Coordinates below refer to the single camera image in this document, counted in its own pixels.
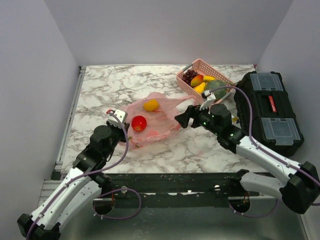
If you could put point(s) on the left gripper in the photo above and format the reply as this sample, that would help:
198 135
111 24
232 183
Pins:
121 130

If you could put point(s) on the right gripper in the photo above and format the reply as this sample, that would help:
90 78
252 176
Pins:
183 119

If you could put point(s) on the pink plastic bag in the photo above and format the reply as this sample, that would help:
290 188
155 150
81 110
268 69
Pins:
160 123

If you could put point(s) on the yellow orange fake mango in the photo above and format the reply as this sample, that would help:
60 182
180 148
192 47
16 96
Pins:
151 105

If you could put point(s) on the yellow fake lemon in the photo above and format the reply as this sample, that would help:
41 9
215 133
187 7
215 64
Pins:
200 88

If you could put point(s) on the red fake apple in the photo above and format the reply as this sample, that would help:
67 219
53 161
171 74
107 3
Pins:
139 123

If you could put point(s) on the orange fake pepper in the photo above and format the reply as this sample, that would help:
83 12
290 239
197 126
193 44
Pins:
197 80

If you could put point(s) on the dark red fake grapes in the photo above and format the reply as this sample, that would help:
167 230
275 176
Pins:
188 76

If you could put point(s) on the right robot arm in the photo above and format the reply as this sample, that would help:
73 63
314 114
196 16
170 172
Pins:
296 184

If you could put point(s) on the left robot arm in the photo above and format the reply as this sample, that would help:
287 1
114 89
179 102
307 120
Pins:
82 184

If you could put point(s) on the small yellow black object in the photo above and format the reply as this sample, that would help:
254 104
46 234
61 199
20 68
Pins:
235 119

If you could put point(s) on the pink perforated plastic basket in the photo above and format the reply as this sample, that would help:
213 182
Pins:
203 68

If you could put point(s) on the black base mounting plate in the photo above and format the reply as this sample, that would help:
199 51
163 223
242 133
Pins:
173 190

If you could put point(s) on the black plastic toolbox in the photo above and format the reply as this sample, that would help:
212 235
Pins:
274 122

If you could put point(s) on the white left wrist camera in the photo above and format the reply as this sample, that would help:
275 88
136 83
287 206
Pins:
116 118

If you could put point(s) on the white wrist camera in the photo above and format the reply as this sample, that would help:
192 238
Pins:
208 99
116 118

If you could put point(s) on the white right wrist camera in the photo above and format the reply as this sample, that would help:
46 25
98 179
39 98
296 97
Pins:
208 99

